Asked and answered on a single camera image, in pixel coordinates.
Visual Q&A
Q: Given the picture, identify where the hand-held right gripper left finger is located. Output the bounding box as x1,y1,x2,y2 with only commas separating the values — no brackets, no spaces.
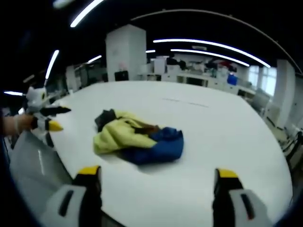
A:
40,165,103,227

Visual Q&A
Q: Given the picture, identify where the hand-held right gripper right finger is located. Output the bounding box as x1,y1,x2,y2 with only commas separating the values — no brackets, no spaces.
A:
212,167,273,227

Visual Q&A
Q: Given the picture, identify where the yellow and blue garment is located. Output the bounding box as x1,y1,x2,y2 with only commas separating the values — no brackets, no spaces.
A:
92,108,185,165

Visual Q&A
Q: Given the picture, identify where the person's left hand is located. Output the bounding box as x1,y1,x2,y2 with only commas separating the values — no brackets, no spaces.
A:
13,114,34,135

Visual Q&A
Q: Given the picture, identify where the long ceiling light strip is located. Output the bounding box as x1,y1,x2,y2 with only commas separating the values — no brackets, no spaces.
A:
170,48,250,68
70,0,105,28
152,38,272,69
45,49,60,80

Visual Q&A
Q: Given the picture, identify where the black chair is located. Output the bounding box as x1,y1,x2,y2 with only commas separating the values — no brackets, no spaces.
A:
114,70,130,82

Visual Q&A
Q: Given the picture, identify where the white square pillar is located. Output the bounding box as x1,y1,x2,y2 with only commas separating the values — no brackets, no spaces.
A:
105,23,147,82

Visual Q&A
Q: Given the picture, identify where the blue box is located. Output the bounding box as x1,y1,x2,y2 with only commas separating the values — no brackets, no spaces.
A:
226,73,239,85

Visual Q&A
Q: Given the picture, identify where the white shelving unit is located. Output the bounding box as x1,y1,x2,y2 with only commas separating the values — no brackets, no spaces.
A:
137,56,256,98

